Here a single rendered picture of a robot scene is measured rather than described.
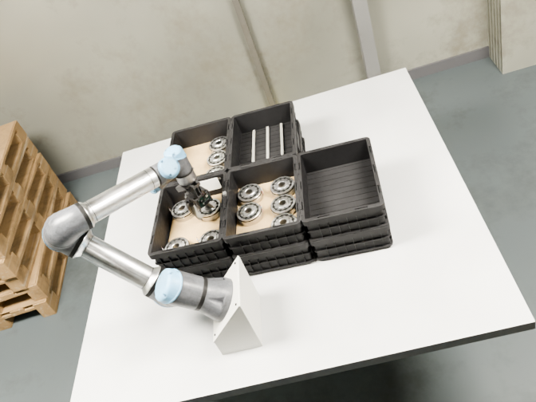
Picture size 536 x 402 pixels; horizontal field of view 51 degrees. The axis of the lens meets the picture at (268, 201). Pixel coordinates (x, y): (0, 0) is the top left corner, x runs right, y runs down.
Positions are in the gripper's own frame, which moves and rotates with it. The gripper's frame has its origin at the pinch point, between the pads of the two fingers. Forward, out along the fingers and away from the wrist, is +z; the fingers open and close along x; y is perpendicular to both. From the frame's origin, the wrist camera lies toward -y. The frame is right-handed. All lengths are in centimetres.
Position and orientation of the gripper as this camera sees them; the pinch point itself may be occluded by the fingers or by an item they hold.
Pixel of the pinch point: (203, 213)
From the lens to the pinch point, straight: 233.1
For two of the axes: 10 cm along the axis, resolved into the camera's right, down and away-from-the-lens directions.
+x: 6.8, -6.3, 3.8
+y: 6.8, 3.3, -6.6
